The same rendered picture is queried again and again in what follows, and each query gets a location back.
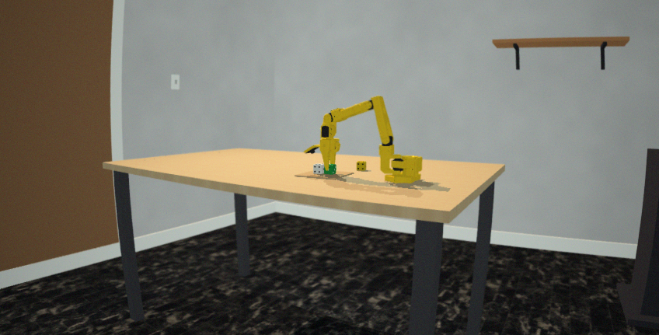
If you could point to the brown textured mat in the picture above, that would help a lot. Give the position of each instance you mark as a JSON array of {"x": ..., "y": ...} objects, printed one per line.
[{"x": 335, "y": 176}]

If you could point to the green die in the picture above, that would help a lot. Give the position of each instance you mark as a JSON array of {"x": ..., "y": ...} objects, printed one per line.
[{"x": 332, "y": 169}]

